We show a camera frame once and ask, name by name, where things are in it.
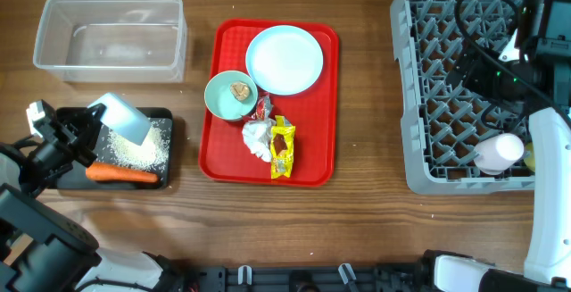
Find grey dishwasher rack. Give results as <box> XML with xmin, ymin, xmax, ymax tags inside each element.
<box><xmin>390</xmin><ymin>0</ymin><xmax>534</xmax><ymax>195</ymax></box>

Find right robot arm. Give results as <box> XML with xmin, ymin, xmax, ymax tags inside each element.
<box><xmin>414</xmin><ymin>0</ymin><xmax>570</xmax><ymax>291</ymax></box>

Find orange carrot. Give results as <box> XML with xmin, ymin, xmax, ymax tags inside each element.
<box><xmin>86</xmin><ymin>163</ymin><xmax>159</xmax><ymax>184</ymax></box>

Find light blue rice bowl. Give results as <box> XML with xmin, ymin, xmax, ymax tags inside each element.
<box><xmin>88</xmin><ymin>93</ymin><xmax>151</xmax><ymax>146</ymax></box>

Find white rice grains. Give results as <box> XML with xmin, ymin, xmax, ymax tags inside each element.
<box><xmin>105</xmin><ymin>119</ymin><xmax>172</xmax><ymax>171</ymax></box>

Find red foil wrapper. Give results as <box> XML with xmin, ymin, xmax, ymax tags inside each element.
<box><xmin>251</xmin><ymin>95</ymin><xmax>273</xmax><ymax>121</ymax></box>

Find crumpled white tissue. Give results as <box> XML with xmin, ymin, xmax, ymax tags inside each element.
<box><xmin>242</xmin><ymin>119</ymin><xmax>276</xmax><ymax>163</ymax></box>

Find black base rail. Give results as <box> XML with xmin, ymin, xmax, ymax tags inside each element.
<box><xmin>185</xmin><ymin>263</ymin><xmax>419</xmax><ymax>292</ymax></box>

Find brown food lump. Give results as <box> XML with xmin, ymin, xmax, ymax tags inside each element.
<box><xmin>229</xmin><ymin>81</ymin><xmax>251</xmax><ymax>102</ymax></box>

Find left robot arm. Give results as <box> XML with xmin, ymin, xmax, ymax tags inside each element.
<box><xmin>1</xmin><ymin>100</ymin><xmax>194</xmax><ymax>291</ymax></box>

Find red serving tray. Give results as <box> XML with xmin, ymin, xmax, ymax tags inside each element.
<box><xmin>198</xmin><ymin>21</ymin><xmax>339</xmax><ymax>188</ymax></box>

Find yellow snack wrapper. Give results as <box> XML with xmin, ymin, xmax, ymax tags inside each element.
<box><xmin>270</xmin><ymin>115</ymin><xmax>296</xmax><ymax>179</ymax></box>

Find pink cup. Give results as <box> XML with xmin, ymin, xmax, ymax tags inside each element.
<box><xmin>474</xmin><ymin>133</ymin><xmax>525</xmax><ymax>175</ymax></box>

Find clear plastic bin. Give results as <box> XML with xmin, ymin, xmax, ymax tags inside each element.
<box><xmin>33</xmin><ymin>0</ymin><xmax>188</xmax><ymax>83</ymax></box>

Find yellow cup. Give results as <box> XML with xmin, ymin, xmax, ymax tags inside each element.
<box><xmin>523</xmin><ymin>142</ymin><xmax>535</xmax><ymax>172</ymax></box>

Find light blue plate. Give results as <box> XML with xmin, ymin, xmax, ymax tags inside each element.
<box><xmin>245</xmin><ymin>25</ymin><xmax>324</xmax><ymax>96</ymax></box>

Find mint green bowl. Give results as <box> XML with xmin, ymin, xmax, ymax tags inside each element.
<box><xmin>204</xmin><ymin>71</ymin><xmax>259</xmax><ymax>121</ymax></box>

